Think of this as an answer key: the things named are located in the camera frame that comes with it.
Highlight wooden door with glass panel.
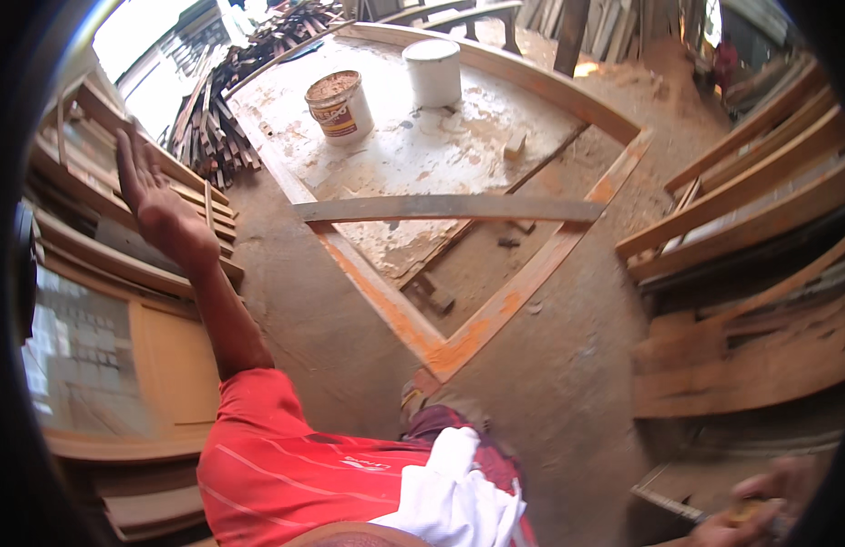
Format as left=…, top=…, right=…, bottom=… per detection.
left=21, top=265, right=224, bottom=462

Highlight person's left hand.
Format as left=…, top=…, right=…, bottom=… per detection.
left=114, top=122, right=222, bottom=276

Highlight white cloth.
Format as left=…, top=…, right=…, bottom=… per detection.
left=368, top=427, right=527, bottom=547

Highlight heap of rough wooden planks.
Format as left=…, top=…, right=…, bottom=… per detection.
left=630, top=226, right=845, bottom=421

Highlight white painted wooden board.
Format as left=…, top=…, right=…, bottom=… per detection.
left=227, top=34, right=592, bottom=289

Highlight leaning wooden planks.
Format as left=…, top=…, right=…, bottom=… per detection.
left=518, top=0, right=693, bottom=64

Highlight person's body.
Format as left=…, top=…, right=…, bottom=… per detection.
left=196, top=368, right=437, bottom=547

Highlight person's right hand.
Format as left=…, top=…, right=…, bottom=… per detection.
left=689, top=455, right=820, bottom=547

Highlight stack of flat boards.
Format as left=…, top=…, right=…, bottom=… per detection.
left=88, top=457, right=213, bottom=545

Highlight person's legs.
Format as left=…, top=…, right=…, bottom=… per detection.
left=398, top=369, right=541, bottom=547

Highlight pile of dark wood sticks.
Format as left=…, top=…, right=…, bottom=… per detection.
left=165, top=0, right=350, bottom=191

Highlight orange stained wooden door frame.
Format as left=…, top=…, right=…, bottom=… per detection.
left=223, top=21, right=656, bottom=385

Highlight dark wooden post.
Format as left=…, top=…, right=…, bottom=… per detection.
left=552, top=0, right=592, bottom=78

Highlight small yellow tool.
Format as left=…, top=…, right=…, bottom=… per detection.
left=729, top=501, right=767, bottom=526

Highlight red label bucket of sawdust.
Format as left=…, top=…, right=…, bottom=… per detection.
left=304, top=69, right=376, bottom=147

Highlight stack of long wooden frames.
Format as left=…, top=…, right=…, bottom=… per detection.
left=613, top=57, right=845, bottom=285

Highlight metal ruler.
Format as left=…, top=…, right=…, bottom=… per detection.
left=630, top=483, right=712, bottom=526

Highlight grey wooden plank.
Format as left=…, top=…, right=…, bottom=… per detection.
left=292, top=194, right=609, bottom=227

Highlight wooden bench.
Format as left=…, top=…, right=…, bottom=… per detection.
left=376, top=0, right=527, bottom=57

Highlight plain white bucket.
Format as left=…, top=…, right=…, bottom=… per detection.
left=401, top=38, right=464, bottom=109

